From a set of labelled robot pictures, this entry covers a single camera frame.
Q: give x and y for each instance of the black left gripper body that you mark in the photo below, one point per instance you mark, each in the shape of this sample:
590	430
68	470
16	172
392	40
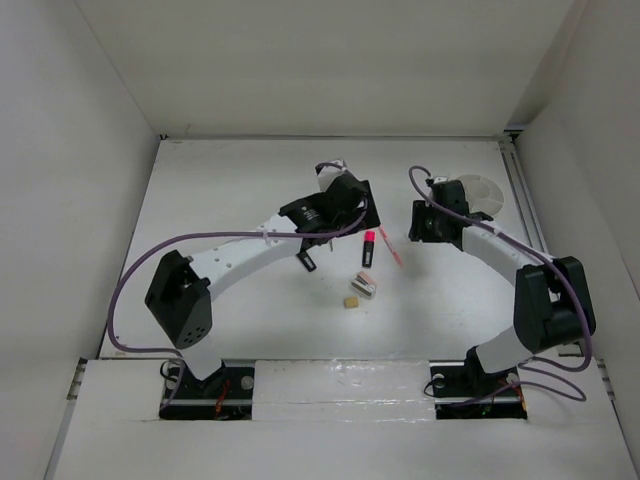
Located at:
370	221

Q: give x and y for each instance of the thin pink highlighter pen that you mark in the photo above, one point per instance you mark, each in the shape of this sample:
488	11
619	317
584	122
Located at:
393	251

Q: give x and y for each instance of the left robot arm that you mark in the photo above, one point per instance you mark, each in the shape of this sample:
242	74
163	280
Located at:
183	289

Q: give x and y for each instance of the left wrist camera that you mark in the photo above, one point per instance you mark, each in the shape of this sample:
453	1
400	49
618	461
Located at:
336	164

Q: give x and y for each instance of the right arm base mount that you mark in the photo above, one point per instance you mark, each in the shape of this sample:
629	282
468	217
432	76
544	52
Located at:
462	390

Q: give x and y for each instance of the pink eraser in sleeve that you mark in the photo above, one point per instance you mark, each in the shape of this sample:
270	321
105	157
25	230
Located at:
364	285

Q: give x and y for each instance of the blue black thick highlighter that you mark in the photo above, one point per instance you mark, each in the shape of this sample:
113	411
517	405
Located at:
306	261

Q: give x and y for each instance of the white round compartment container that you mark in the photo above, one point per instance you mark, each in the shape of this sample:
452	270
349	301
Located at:
482	194

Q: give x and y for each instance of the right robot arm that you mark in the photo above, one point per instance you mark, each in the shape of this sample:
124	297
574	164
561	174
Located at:
552	302

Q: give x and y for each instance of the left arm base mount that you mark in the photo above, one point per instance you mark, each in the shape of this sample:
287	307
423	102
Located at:
225	396

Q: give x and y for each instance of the small tan eraser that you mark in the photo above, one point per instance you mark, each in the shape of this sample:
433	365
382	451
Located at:
351	302

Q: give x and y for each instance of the pink black thick highlighter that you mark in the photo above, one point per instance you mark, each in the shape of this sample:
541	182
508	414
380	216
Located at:
368	248

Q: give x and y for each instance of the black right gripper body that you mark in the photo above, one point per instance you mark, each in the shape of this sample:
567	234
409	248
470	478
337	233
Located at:
426	222

